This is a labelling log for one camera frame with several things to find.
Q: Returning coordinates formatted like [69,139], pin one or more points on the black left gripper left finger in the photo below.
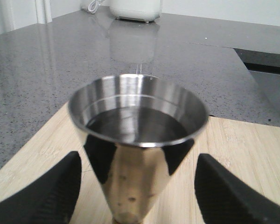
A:
[51,199]

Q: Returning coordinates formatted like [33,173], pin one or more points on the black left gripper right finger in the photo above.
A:
[224,199]

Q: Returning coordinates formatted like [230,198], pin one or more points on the steel double jigger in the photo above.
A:
[136,131]

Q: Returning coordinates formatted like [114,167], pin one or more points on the light wooden cutting board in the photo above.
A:
[250,151]

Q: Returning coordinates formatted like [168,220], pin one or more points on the grey curtain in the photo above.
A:
[15,14]

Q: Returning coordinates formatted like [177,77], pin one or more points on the white appliance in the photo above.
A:
[136,10]

